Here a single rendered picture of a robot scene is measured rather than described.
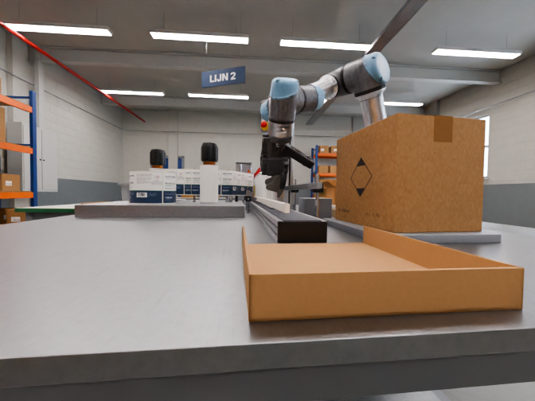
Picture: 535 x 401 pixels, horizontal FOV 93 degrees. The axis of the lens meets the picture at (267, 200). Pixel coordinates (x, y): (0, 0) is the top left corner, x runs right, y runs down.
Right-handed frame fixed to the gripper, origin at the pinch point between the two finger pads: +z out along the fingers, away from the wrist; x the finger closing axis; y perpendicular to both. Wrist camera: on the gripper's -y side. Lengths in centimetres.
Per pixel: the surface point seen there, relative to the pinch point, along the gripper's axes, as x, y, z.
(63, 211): -96, 143, 73
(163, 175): -32, 47, 10
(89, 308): 57, 28, -21
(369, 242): 36.5, -12.1, -10.2
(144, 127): -816, 329, 223
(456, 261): 53, -12, -22
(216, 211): -16.1, 23.0, 18.2
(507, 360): 63, -12, -18
